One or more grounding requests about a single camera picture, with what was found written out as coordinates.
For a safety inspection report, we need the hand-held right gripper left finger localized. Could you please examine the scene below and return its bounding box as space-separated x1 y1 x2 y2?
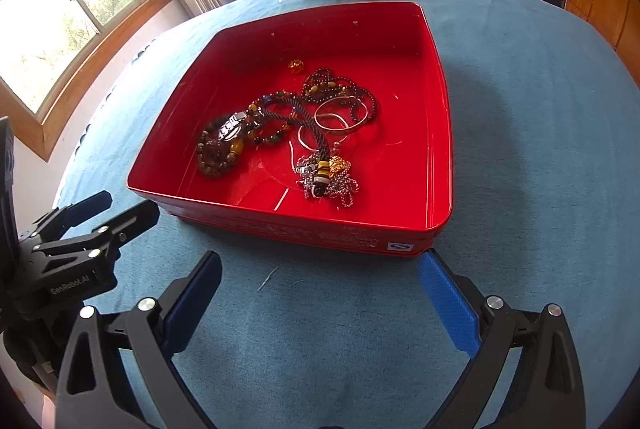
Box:
55 251 223 429

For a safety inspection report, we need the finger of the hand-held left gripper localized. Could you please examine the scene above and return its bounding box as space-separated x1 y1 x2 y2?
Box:
20 190 112 243
32 199 161 260

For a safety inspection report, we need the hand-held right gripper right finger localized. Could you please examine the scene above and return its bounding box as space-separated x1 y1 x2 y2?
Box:
417 249 587 429

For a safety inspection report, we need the silver metal wristwatch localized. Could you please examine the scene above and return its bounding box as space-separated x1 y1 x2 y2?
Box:
212 109 266 144

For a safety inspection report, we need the silver chain necklace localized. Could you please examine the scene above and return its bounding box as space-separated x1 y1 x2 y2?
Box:
294 153 362 210

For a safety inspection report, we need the black cord beaded bracelet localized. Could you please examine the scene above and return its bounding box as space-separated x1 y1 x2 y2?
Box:
247 90 346 200

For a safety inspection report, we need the dark red bead necklace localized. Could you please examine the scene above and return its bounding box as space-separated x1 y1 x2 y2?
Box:
301 67 382 126

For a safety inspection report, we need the red plastic box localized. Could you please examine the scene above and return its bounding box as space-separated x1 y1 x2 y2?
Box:
126 1 453 260

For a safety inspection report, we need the blue blanket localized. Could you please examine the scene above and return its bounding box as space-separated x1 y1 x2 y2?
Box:
52 0 640 429

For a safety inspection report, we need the wood framed window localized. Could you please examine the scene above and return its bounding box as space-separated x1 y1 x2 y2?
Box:
0 0 181 160

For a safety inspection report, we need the silver bangle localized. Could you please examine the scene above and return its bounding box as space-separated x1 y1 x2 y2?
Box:
313 96 369 133

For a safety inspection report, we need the wooden wardrobe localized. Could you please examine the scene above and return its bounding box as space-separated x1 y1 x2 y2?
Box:
590 0 640 87

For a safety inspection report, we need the brown bead bracelet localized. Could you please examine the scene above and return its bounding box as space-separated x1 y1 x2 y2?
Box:
196 114 247 180

